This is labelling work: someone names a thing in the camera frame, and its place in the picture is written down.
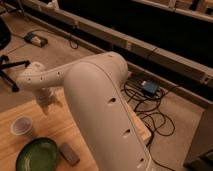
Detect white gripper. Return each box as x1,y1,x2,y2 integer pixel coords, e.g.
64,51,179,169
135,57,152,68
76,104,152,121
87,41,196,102
34,88,62,115

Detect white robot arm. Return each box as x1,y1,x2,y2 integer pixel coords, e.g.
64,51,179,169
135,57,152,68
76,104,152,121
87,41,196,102
17,52,156,171

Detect green ceramic bowl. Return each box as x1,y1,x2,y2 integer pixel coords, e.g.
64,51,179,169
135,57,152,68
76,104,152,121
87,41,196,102
15,137,59,171

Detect clear plastic cup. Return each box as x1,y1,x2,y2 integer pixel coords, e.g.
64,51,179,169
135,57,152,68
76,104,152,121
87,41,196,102
10,116,34,137

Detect gray rectangular sponge block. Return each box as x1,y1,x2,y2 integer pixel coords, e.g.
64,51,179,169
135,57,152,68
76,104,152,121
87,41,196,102
59,143,80,166

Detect black office chair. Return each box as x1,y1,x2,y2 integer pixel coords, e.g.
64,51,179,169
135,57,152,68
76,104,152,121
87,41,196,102
0,17,30,92

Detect black and blue power box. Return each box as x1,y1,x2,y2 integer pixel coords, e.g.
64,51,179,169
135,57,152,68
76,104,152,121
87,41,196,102
127,72,161,98

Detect dark cabinet at right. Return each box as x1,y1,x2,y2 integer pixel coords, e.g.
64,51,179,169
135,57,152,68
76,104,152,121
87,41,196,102
184,105,213,171

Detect black tangled floor cables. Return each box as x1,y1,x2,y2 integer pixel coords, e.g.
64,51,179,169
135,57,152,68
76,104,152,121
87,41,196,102
123,75,183,171

